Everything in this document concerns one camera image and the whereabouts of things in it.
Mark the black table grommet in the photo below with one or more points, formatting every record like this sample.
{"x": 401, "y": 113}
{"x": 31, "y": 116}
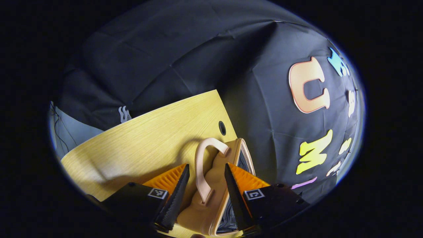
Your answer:
{"x": 222, "y": 128}

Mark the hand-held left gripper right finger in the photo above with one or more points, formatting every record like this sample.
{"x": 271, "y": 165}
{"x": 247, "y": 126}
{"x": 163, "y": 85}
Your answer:
{"x": 236, "y": 198}

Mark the beige suitcase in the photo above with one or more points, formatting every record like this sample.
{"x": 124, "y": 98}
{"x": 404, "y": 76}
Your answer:
{"x": 216, "y": 172}

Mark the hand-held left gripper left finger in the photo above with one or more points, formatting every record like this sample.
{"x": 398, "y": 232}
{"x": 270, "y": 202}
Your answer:
{"x": 176, "y": 198}

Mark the small white wavy object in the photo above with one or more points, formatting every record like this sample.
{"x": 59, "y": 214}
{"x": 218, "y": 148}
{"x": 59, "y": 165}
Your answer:
{"x": 124, "y": 114}

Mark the black backdrop cloth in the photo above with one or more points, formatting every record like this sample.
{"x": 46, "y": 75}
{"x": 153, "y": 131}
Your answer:
{"x": 165, "y": 59}

